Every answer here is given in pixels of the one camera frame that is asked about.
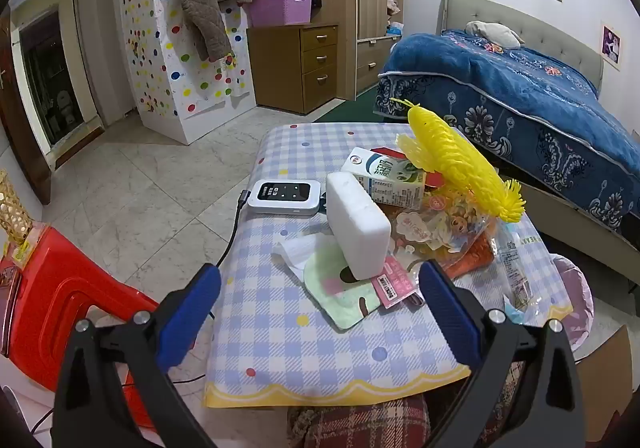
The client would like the green small towel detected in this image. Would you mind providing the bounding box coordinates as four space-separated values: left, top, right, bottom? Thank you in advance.
303 245 386 331

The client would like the clear plastic wrapper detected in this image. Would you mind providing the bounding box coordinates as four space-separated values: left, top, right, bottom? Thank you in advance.
492 220 536 314

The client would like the grey pillow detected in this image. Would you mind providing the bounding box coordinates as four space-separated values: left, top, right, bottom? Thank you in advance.
465 20 526 49

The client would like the clear printed snack bag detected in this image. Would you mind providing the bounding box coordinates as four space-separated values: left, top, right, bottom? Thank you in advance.
390 190 493 269

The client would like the white dotted cabinet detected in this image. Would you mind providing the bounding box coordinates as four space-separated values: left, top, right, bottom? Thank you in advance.
111 0 256 146

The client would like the bin with pink bag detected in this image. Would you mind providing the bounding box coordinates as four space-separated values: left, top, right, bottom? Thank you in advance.
547 253 594 361

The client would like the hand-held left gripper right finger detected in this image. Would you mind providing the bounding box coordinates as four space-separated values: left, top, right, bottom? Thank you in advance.
417 259 586 448

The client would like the plaid cloth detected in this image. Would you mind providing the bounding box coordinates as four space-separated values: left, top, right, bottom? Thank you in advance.
287 395 431 448

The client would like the grey charging cable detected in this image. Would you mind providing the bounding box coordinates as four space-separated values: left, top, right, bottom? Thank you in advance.
207 188 252 321

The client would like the yellow plastic fish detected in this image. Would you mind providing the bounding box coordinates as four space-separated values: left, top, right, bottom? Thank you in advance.
390 98 526 223

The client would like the white portable device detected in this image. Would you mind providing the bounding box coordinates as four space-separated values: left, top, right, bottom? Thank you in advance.
247 179 322 216

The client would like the green floor mat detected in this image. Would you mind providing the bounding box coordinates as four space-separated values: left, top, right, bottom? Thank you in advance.
312 88 401 125

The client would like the checkered tablecloth table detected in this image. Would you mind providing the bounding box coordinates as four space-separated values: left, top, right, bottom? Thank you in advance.
202 122 576 409

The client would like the small purple wall picture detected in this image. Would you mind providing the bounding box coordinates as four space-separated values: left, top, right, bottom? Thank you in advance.
600 20 623 71

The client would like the white foam block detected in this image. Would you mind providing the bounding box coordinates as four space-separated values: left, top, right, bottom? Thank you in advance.
326 171 392 281

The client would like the gold woven basket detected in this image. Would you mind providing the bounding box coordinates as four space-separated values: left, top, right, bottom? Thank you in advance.
0 169 33 264

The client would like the milk carton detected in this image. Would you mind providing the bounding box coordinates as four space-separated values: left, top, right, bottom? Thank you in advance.
341 147 427 209

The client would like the red plastic stool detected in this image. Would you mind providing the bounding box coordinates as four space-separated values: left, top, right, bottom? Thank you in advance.
0 223 198 431

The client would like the purple plastic basket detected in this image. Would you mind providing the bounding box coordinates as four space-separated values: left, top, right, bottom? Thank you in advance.
242 0 314 28

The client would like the wooden drawer cabinet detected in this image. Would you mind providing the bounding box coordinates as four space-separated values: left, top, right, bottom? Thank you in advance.
247 24 341 116

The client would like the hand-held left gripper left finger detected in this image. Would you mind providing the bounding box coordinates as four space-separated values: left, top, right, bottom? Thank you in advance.
50 264 223 448

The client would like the pink packet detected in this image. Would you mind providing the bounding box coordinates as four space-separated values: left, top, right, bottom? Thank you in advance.
372 255 418 311

